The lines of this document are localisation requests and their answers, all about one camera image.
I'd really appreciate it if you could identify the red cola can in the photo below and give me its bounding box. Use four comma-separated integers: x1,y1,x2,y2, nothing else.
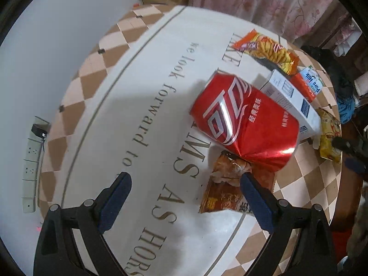
190,72,299,172

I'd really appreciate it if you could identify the orange fries snack bag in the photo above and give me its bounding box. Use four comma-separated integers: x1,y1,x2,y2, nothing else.
231,29,299,76

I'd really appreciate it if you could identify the white skincare box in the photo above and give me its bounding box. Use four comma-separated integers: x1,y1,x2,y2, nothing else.
260,69,322,140

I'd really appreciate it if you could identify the white power strip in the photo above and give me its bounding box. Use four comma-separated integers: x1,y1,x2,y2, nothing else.
22,116,50,214

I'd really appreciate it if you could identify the brown spicy snack packet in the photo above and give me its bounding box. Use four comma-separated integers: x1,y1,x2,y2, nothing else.
199,150,276,214

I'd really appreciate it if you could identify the red blue milk carton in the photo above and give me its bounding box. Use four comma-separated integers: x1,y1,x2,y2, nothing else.
290,66,324,103

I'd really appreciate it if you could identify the yellow snack packet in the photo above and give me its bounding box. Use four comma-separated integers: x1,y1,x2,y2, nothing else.
317,108,342,164

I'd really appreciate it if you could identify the checkered printed tablecloth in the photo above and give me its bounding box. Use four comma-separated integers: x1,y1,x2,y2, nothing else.
36,4,343,276

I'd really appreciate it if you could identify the blue and black clothes pile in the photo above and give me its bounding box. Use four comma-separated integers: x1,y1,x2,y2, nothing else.
301,45,356,124

